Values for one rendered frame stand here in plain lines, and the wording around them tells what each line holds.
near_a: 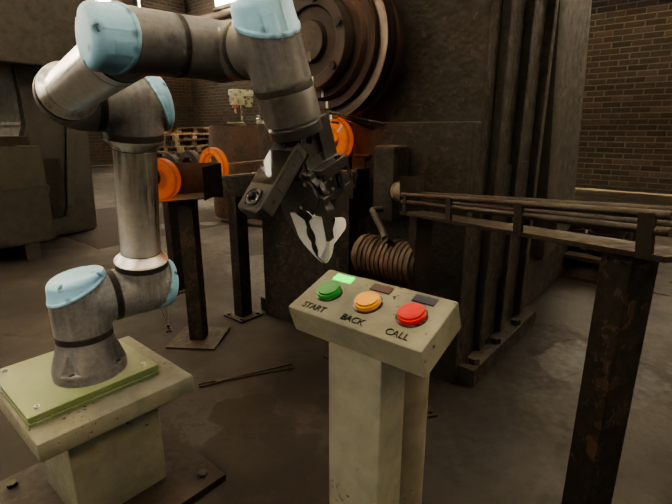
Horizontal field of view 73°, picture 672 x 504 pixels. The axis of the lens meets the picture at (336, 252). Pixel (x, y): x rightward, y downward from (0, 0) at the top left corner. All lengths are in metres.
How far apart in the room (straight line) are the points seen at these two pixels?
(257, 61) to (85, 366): 0.77
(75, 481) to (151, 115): 0.77
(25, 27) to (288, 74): 3.38
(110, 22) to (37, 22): 3.34
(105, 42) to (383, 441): 0.63
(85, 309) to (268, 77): 0.68
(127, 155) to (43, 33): 2.95
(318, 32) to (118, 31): 1.00
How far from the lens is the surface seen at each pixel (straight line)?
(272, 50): 0.57
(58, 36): 3.97
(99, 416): 1.06
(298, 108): 0.58
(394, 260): 1.30
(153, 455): 1.25
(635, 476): 1.49
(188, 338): 2.01
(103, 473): 1.21
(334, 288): 0.71
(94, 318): 1.09
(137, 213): 1.05
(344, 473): 0.82
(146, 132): 1.00
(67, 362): 1.13
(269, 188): 0.58
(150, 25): 0.61
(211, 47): 0.63
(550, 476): 1.39
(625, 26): 7.52
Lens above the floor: 0.85
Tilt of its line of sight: 15 degrees down
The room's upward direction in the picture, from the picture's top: straight up
